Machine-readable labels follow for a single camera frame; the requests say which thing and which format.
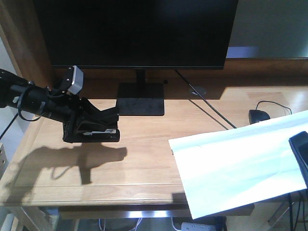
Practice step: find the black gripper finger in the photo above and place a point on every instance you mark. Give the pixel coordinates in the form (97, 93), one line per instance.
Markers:
(299, 146)

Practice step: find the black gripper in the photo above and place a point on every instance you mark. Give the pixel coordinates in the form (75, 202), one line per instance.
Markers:
(61, 104)

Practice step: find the black stapler with orange stripe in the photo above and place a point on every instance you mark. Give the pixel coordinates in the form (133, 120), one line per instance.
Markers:
(81, 128)

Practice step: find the white paper sheet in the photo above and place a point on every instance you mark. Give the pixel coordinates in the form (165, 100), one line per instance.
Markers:
(228, 169)

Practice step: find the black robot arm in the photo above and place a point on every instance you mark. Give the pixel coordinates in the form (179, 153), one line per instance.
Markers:
(21, 94)

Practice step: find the black computer mouse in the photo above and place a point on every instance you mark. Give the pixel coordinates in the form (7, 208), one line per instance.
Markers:
(255, 116)

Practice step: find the black computer monitor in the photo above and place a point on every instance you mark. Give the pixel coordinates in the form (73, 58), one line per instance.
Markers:
(138, 35)

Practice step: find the white power strip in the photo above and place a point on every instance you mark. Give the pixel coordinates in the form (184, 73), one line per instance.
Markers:
(187, 226)

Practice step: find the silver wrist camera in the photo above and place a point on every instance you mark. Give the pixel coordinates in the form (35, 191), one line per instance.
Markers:
(73, 80)

